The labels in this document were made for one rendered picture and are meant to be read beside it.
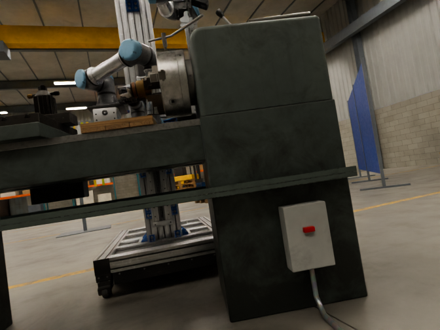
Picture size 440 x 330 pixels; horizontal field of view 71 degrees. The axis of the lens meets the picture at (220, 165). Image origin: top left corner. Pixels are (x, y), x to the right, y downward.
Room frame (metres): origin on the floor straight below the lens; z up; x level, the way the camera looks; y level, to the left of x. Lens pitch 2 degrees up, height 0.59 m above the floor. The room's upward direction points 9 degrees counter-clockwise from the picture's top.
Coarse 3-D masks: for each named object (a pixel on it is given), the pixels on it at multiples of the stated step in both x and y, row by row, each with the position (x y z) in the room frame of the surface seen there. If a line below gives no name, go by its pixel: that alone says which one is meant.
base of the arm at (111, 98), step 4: (100, 92) 1.99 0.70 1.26; (104, 92) 1.98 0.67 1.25; (108, 92) 1.99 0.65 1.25; (112, 92) 2.01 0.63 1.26; (100, 96) 1.99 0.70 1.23; (104, 96) 1.98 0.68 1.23; (108, 96) 1.99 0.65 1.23; (112, 96) 2.00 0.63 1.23; (100, 100) 1.98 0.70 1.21; (104, 100) 1.97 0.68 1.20; (108, 100) 1.98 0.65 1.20; (112, 100) 1.99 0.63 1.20; (116, 100) 2.02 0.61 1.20; (96, 104) 2.00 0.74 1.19; (100, 104) 1.97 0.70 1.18; (104, 104) 1.96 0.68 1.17
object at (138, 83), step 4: (140, 80) 1.47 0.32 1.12; (132, 84) 1.45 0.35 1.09; (136, 84) 1.44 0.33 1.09; (140, 84) 1.45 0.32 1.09; (132, 88) 1.44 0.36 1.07; (136, 88) 1.45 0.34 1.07; (140, 88) 1.45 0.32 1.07; (132, 92) 1.45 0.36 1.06; (136, 92) 1.46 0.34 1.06; (140, 92) 1.45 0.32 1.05; (144, 92) 1.45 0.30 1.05; (148, 92) 1.47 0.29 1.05; (136, 96) 1.47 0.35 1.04; (140, 96) 1.47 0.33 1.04; (144, 96) 1.48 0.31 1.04
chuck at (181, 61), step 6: (180, 54) 1.38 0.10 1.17; (180, 60) 1.36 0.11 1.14; (180, 66) 1.35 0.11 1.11; (180, 72) 1.35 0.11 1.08; (186, 72) 1.35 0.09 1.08; (180, 78) 1.35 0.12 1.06; (186, 78) 1.35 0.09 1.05; (186, 84) 1.36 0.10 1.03; (186, 90) 1.37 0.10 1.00; (186, 96) 1.38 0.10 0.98; (186, 102) 1.40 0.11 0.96; (186, 108) 1.43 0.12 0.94; (186, 114) 1.48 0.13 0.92
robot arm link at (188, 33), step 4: (192, 8) 1.88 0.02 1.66; (196, 8) 1.88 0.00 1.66; (192, 12) 1.89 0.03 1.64; (196, 12) 1.90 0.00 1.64; (192, 16) 1.91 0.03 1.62; (196, 16) 1.93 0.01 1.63; (196, 24) 1.97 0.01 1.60; (188, 28) 1.95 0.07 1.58; (188, 32) 1.96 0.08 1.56; (188, 36) 1.98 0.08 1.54; (188, 40) 1.99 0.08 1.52; (188, 44) 2.01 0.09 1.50; (188, 48) 2.03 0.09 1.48
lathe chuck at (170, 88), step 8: (160, 56) 1.37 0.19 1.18; (168, 56) 1.37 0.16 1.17; (160, 64) 1.35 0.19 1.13; (168, 64) 1.35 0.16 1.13; (176, 64) 1.35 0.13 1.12; (168, 72) 1.34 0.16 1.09; (176, 72) 1.35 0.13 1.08; (160, 80) 1.34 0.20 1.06; (168, 80) 1.35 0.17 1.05; (176, 80) 1.35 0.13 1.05; (160, 88) 1.35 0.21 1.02; (168, 88) 1.35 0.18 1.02; (176, 88) 1.36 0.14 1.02; (168, 96) 1.37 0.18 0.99; (176, 96) 1.38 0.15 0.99; (168, 104) 1.40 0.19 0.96; (176, 104) 1.40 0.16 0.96; (168, 112) 1.44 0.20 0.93; (176, 112) 1.45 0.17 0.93; (184, 112) 1.46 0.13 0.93
